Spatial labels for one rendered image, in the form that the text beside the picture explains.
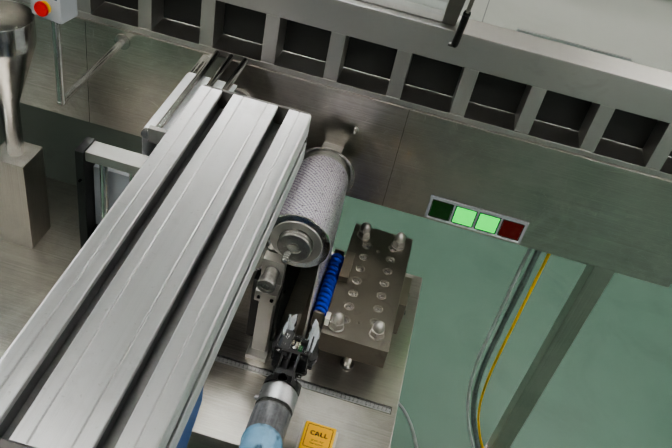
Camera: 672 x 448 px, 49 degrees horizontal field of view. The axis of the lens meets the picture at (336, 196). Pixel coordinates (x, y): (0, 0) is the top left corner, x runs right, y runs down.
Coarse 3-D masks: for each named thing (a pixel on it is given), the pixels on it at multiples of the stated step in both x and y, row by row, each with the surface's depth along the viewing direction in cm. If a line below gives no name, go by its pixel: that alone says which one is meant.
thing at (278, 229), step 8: (336, 160) 174; (344, 168) 175; (280, 224) 156; (288, 224) 156; (296, 224) 155; (304, 224) 155; (272, 232) 158; (280, 232) 157; (312, 232) 155; (272, 240) 159; (312, 240) 157; (320, 240) 156; (320, 248) 158; (312, 256) 160
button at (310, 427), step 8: (312, 424) 163; (320, 424) 163; (304, 432) 161; (312, 432) 161; (320, 432) 162; (328, 432) 162; (304, 440) 160; (312, 440) 160; (320, 440) 160; (328, 440) 160
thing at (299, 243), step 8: (288, 232) 156; (296, 232) 156; (304, 232) 156; (280, 240) 157; (288, 240) 156; (296, 240) 156; (304, 240) 155; (280, 248) 158; (288, 248) 158; (296, 248) 157; (304, 248) 156; (312, 248) 158; (296, 256) 158; (304, 256) 158
